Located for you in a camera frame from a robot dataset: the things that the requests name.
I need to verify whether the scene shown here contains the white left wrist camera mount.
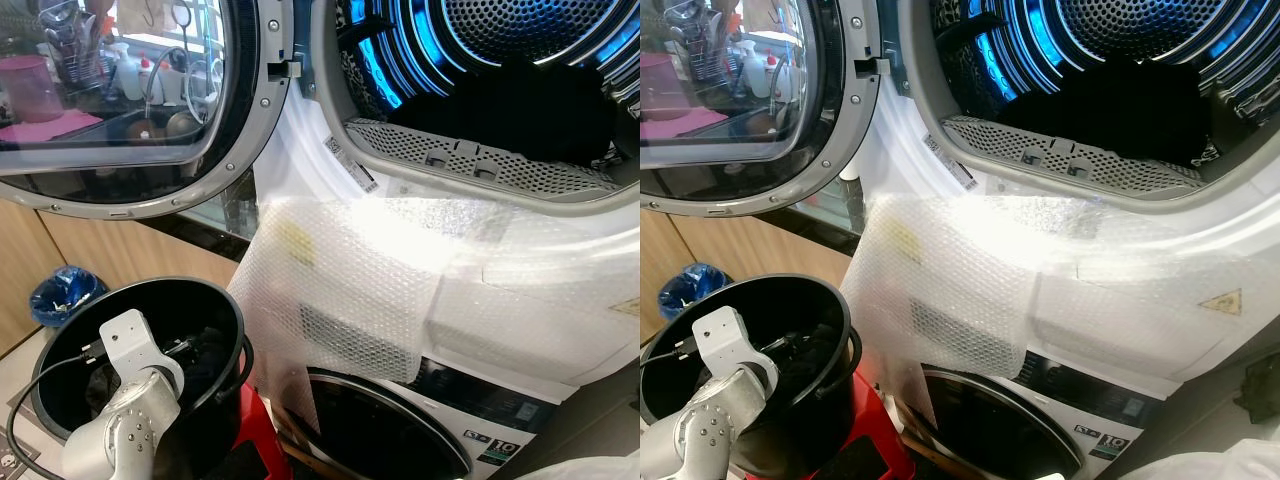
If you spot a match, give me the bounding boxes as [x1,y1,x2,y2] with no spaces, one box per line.
[98,309,167,387]
[692,306,767,387]

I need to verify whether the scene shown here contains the round glass dryer door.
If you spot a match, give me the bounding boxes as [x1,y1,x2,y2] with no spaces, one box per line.
[0,0,297,220]
[640,0,887,217]

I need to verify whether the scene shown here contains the clear bubble wrap sheet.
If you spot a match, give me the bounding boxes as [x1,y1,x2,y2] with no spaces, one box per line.
[840,195,1280,433]
[228,195,641,433]

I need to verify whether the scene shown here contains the white barcode label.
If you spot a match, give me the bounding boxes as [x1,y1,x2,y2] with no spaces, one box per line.
[922,135,981,194]
[322,135,381,195]

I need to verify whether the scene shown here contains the yellow sticker under wrap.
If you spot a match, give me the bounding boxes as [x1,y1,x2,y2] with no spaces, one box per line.
[280,222,317,264]
[885,222,922,264]

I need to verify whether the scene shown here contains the red plastic stool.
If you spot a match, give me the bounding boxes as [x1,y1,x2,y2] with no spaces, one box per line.
[735,385,917,480]
[205,385,297,480]

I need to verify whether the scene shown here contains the wooden cabinet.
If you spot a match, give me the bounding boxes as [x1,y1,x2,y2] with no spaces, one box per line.
[640,205,853,343]
[0,195,253,357]

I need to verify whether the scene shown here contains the white washing machine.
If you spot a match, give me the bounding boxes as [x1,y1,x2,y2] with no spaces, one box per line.
[275,355,603,480]
[890,355,1167,480]

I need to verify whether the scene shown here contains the black plastic bucket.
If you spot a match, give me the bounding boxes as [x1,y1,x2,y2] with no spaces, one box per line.
[640,273,864,477]
[30,277,257,480]

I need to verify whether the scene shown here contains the dark blue garment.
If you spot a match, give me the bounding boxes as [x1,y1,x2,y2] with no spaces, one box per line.
[770,325,851,401]
[176,325,239,397]

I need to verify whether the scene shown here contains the bin with blue bag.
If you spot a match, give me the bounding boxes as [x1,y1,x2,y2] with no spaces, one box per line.
[658,262,737,322]
[30,265,109,329]

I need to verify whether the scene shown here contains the white tumble dryer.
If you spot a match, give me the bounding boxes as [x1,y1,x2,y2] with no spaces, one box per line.
[845,0,1280,403]
[250,0,641,389]

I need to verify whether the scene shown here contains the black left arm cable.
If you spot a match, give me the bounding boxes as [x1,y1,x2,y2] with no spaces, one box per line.
[5,340,111,480]
[640,338,703,369]

